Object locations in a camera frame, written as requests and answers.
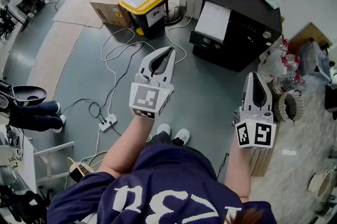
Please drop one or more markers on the white metal frame stool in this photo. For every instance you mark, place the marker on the white metal frame stool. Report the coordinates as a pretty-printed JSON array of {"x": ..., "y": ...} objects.
[{"x": 52, "y": 162}]

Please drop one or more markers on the white drawer front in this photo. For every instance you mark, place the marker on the white drawer front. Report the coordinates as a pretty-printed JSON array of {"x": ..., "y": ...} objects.
[{"x": 214, "y": 20}]

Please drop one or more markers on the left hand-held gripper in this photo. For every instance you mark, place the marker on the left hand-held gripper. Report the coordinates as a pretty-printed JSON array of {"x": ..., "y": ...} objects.
[{"x": 144, "y": 98}]

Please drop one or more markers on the person's right forearm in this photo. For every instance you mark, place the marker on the person's right forearm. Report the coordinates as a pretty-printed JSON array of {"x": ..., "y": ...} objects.
[{"x": 237, "y": 170}]

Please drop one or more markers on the grey corrugated bucket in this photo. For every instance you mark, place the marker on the grey corrugated bucket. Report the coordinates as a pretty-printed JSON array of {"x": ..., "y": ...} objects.
[{"x": 289, "y": 107}]

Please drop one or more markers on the white red plastic bag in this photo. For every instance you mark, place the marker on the white red plastic bag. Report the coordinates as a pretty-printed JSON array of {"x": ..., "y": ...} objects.
[{"x": 273, "y": 62}]

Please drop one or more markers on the person's left white shoe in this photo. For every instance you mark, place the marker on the person's left white shoe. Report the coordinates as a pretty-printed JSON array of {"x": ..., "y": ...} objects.
[{"x": 163, "y": 128}]

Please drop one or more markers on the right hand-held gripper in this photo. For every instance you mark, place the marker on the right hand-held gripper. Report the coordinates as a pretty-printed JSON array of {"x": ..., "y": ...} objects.
[{"x": 254, "y": 133}]

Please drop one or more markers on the wooden plank platform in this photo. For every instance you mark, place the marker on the wooden plank platform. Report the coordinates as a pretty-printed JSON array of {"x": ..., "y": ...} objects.
[{"x": 260, "y": 162}]

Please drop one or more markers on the yellow lid trash bin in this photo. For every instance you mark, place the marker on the yellow lid trash bin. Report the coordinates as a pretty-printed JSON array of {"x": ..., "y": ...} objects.
[{"x": 143, "y": 4}]

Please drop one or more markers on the person's black trousers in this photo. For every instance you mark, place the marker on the person's black trousers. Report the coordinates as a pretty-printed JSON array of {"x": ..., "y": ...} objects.
[{"x": 164, "y": 138}]

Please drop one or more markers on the white power strip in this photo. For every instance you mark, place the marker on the white power strip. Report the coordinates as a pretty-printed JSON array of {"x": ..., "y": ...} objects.
[{"x": 108, "y": 122}]

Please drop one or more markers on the person's white shoe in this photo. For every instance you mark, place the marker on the person's white shoe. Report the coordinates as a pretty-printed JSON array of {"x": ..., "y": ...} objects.
[
  {"x": 182, "y": 134},
  {"x": 163, "y": 128}
]

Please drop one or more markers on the person's navy printed shirt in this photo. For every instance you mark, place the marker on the person's navy printed shirt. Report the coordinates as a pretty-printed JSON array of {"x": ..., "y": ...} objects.
[{"x": 168, "y": 186}]

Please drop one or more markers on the grey plastic basin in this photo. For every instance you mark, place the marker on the grey plastic basin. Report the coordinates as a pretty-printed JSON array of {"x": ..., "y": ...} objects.
[{"x": 29, "y": 94}]

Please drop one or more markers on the person's left forearm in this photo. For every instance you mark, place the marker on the person's left forearm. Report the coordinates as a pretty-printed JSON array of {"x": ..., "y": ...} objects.
[{"x": 123, "y": 144}]

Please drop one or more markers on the white round bowl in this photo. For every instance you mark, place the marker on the white round bowl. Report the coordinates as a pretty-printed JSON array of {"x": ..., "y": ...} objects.
[{"x": 322, "y": 184}]

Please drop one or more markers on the person's right white shoe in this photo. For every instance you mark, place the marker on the person's right white shoe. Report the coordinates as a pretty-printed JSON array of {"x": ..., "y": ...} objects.
[{"x": 182, "y": 134}]

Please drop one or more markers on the brown cardboard box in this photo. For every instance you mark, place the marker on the brown cardboard box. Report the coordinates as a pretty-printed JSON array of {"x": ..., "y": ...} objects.
[{"x": 110, "y": 11}]

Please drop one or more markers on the clear plastic bottle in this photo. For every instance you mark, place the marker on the clear plastic bottle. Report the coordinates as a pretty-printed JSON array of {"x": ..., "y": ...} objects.
[{"x": 285, "y": 82}]

